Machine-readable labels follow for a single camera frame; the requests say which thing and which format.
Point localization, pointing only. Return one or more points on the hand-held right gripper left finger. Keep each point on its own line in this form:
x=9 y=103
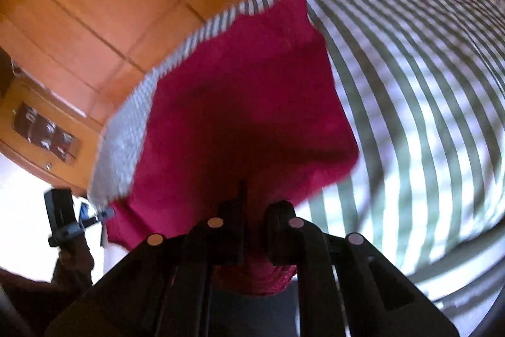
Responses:
x=231 y=234

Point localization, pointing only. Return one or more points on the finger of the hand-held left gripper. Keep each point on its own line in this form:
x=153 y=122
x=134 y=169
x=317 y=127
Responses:
x=100 y=215

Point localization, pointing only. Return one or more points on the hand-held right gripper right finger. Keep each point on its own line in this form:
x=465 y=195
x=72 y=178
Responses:
x=280 y=238

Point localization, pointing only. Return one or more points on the red knit garment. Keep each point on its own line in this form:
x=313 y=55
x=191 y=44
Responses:
x=244 y=104

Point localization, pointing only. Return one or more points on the person's left forearm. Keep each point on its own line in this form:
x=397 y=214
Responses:
x=75 y=262

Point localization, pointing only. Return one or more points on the wooden cabinet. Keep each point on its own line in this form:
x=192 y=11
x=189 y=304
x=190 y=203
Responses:
x=37 y=96

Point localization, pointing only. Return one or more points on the green checkered bed sheet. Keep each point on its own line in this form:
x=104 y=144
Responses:
x=414 y=84

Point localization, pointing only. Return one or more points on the wooden panelled headboard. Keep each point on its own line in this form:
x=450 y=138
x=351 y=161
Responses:
x=98 y=5

